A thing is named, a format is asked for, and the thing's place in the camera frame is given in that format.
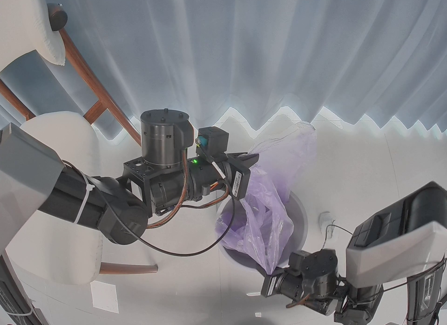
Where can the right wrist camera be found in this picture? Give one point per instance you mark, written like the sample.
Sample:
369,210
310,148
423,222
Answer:
298,261

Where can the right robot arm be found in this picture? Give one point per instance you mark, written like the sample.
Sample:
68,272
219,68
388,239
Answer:
384,253

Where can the white trash bin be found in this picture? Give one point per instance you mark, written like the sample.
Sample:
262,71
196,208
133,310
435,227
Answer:
301,222

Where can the white curtain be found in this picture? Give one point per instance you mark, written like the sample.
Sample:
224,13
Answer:
244,37

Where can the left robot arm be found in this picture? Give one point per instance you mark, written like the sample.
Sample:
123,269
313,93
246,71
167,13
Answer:
28,177

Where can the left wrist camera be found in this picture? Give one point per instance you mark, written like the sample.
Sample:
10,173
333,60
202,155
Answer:
216,138

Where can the white paper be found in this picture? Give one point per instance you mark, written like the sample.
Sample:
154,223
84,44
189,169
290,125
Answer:
327,222

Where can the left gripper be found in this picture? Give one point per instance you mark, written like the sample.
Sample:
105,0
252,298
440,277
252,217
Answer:
209,178

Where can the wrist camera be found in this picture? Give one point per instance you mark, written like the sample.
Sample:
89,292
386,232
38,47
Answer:
216,138
298,261

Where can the white cushioned wooden chair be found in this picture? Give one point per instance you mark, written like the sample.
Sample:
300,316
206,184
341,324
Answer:
70,128

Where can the purple plastic bag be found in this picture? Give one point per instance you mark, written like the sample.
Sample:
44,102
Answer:
265,194

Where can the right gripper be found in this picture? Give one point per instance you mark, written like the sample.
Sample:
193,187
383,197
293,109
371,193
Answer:
279,283

